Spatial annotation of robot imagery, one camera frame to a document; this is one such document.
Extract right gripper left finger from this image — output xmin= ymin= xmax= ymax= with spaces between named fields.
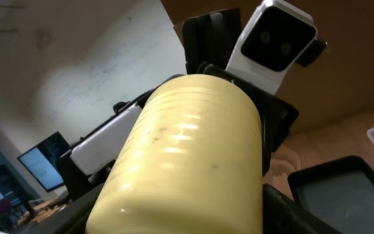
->
xmin=11 ymin=181 xmax=105 ymax=234

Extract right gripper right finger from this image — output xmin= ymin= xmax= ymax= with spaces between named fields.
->
xmin=203 ymin=64 xmax=299 ymax=175

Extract yellow cup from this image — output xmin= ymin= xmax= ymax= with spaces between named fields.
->
xmin=85 ymin=75 xmax=263 ymax=234

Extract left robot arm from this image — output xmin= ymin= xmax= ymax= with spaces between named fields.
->
xmin=56 ymin=8 xmax=242 ymax=200

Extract computer monitor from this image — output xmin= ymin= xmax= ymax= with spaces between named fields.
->
xmin=18 ymin=131 xmax=71 ymax=192

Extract black plastic tray bin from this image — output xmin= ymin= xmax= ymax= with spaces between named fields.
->
xmin=288 ymin=155 xmax=374 ymax=234

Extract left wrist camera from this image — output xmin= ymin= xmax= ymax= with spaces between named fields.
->
xmin=226 ymin=0 xmax=318 ymax=94

